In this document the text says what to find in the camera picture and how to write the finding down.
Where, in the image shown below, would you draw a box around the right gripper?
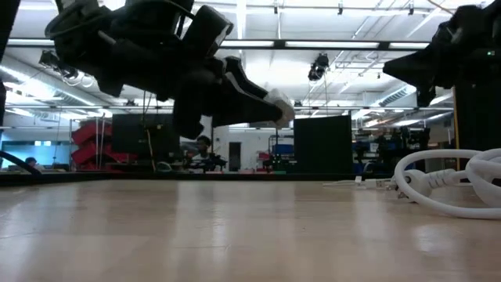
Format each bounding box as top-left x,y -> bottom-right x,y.
382,21 -> 457,107

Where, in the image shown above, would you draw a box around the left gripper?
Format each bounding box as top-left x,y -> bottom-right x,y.
156,50 -> 295,139

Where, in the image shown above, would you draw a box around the thin white USB cable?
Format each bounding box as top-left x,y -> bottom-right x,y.
323,175 -> 397,191

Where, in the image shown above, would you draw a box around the person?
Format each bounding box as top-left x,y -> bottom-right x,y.
24,156 -> 45,172
192,135 -> 215,162

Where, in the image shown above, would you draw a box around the black partition panel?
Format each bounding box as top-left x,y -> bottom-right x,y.
294,114 -> 354,175

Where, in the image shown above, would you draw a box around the background robot workstation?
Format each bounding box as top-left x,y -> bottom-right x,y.
351,125 -> 432,175

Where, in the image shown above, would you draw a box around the black panel with yellow edge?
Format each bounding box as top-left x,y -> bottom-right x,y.
452,85 -> 501,186

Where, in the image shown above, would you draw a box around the overhead light bar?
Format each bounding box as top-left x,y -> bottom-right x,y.
6,38 -> 431,50

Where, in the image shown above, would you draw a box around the black monitor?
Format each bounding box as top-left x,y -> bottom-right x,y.
111,113 -> 182,162

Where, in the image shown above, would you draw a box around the red stacked crates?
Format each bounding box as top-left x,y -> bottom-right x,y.
70,119 -> 139,172

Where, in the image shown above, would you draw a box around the black hanging overhead camera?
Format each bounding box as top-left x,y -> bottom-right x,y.
308,52 -> 330,82

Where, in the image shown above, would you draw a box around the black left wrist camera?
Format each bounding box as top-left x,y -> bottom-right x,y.
182,4 -> 235,60

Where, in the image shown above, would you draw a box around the black aluminium table frame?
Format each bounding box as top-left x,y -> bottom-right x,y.
0,0 -> 395,187

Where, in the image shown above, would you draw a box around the thick white power cord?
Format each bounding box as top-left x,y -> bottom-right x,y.
393,147 -> 501,220

